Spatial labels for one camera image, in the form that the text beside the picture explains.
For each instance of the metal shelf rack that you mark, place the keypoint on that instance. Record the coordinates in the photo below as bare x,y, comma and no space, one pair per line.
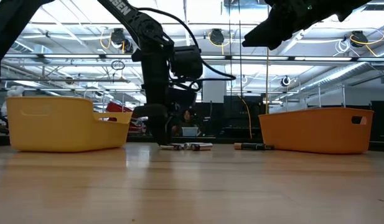
319,98

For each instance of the black partition panel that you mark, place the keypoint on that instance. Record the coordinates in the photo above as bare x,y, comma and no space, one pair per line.
235,115

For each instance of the person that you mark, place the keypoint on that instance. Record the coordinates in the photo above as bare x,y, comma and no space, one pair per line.
188,116

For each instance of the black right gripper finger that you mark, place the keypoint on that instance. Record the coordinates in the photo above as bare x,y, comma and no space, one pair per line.
277,37
263,31

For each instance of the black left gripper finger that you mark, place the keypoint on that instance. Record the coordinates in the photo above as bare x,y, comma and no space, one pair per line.
163,133

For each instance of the yellow plastic bin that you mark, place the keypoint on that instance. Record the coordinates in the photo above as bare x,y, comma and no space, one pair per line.
67,130

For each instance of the orange plastic bin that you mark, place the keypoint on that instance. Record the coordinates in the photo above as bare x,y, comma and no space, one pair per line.
313,133

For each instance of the grey horizontal metal pipe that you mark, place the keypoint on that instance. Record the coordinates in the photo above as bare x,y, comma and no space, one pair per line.
54,80

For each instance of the red storage bin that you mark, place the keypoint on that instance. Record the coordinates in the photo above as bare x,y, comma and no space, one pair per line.
117,107

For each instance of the black table frame rail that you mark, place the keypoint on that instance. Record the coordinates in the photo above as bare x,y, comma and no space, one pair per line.
226,140

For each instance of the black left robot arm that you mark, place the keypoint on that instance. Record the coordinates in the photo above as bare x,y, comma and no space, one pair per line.
148,28

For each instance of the black copper-top battery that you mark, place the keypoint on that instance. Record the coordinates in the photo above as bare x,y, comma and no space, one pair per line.
246,146
266,147

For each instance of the black side panel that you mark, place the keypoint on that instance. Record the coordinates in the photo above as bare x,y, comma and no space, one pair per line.
381,121

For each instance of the white laptop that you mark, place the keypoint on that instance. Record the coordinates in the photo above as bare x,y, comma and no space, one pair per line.
190,131

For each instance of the long ceiling light strip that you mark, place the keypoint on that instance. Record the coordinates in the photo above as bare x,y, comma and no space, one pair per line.
86,57

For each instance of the silver ventilation duct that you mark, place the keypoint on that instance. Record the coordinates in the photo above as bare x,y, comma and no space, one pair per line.
350,71
23,47

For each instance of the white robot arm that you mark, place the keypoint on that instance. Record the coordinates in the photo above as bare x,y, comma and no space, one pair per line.
15,91

